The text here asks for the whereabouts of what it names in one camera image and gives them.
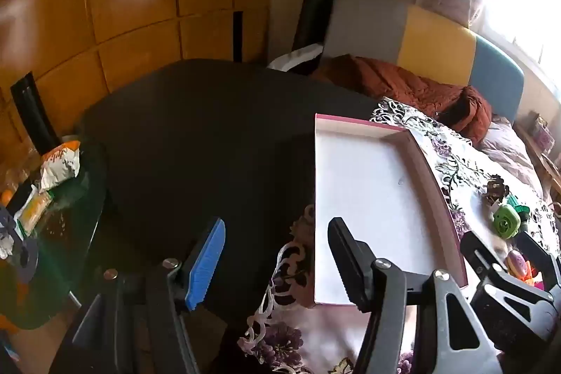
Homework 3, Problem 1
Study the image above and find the green white toy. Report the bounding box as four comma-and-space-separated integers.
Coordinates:
492, 203, 522, 239

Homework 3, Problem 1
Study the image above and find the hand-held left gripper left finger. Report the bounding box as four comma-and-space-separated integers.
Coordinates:
48, 217, 226, 374

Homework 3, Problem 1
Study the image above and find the embroidered floral tablecloth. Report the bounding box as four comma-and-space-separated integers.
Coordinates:
237, 96, 561, 374

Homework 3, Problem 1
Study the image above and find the white cloth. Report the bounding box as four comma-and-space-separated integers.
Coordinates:
268, 43, 324, 72

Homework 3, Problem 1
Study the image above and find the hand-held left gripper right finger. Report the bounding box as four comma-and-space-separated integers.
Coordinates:
328, 217, 505, 374

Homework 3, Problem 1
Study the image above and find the wooden bedside desk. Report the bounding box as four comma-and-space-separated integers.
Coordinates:
515, 111, 561, 199

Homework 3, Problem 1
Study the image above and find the purple box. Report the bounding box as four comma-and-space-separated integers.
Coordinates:
528, 111, 555, 151

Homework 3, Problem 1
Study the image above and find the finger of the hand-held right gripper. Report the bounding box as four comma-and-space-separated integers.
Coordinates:
460, 230, 559, 357
515, 231, 561, 296

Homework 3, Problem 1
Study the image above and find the yellow packet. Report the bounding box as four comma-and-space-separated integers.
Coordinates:
18, 185, 51, 237

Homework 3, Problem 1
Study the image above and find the grey yellow blue headboard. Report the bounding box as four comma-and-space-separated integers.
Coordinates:
322, 0, 525, 125

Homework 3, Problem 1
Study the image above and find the black rolled mat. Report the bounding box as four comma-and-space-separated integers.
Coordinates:
291, 0, 342, 50

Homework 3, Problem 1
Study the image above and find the brown toy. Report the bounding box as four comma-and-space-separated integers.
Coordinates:
482, 177, 509, 206

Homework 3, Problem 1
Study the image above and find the white orange snack bag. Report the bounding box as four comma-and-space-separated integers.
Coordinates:
40, 140, 82, 193

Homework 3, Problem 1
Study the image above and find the rust brown quilted jacket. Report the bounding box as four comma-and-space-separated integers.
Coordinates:
311, 54, 494, 144

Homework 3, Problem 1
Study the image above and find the purple egg toy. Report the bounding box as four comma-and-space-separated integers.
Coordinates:
506, 250, 529, 278

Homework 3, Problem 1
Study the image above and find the pink-rimmed white box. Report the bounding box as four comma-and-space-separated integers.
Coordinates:
314, 113, 469, 307

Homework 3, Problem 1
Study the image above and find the beige pillow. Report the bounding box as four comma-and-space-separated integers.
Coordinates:
478, 115, 544, 199

